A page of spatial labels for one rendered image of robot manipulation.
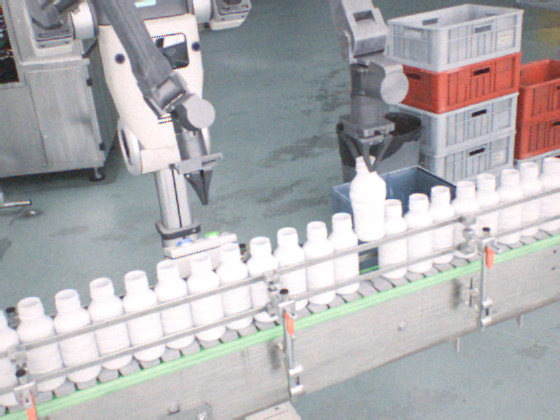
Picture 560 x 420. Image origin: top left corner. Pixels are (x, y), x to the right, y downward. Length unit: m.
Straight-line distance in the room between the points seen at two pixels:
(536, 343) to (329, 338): 1.75
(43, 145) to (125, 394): 3.84
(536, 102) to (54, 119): 3.10
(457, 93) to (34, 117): 2.81
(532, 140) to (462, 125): 0.66
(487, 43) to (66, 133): 2.82
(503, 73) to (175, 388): 2.99
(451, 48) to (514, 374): 1.64
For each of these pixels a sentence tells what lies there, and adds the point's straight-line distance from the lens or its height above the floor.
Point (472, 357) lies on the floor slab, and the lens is 2.92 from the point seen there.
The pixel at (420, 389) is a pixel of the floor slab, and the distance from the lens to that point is 2.74.
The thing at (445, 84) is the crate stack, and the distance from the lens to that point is 3.63.
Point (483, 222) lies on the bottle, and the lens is 1.54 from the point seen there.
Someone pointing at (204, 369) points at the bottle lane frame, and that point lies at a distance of 1.30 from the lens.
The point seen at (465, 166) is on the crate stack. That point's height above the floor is 0.32.
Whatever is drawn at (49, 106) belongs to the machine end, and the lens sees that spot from 4.90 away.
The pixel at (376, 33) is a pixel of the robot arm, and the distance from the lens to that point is 1.24.
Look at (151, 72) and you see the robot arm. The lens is 1.36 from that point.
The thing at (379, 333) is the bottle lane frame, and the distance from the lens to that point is 1.45.
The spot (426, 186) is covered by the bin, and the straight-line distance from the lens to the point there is 2.16.
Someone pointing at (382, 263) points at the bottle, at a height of 1.04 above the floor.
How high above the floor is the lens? 1.74
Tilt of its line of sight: 24 degrees down
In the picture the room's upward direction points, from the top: 5 degrees counter-clockwise
